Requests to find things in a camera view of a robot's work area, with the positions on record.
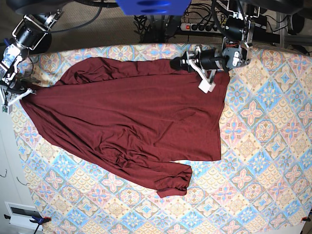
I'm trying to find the white power strip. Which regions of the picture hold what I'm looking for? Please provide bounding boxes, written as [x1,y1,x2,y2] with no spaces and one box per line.
[180,23,219,33]

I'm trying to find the blue clamp lower left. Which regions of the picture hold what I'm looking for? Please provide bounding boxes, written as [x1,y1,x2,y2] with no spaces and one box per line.
[3,214,52,234]

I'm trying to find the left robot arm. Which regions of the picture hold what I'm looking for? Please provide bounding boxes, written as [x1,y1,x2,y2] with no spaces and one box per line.
[170,0,259,93]

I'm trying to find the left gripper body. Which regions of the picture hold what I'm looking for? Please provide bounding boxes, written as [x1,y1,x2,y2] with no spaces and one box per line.
[185,47,229,93]

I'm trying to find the orange clamp lower right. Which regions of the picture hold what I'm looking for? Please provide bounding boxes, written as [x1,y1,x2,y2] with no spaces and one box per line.
[301,217,311,222]

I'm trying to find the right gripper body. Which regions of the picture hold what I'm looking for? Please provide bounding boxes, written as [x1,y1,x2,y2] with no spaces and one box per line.
[0,84,36,114]

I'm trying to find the patterned tile tablecloth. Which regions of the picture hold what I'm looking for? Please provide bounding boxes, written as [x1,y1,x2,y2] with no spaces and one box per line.
[10,48,312,234]

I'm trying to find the maroon long-sleeve t-shirt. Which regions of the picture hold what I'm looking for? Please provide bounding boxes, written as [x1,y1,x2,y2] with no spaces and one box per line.
[20,57,230,197]

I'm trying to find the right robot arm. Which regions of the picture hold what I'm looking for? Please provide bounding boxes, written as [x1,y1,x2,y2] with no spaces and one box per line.
[0,8,62,114]

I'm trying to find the white floor outlet box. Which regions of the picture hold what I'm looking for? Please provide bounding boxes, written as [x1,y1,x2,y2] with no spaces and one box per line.
[4,201,40,230]

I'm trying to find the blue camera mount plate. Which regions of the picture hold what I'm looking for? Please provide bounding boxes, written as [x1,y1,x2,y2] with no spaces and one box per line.
[116,0,191,16]

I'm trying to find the blue clamp upper left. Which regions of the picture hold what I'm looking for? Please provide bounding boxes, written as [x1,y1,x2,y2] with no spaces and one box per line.
[0,38,12,47]

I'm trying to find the blue clamp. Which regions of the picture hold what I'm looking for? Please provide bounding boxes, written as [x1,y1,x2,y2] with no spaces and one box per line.
[0,38,12,47]
[3,214,52,234]

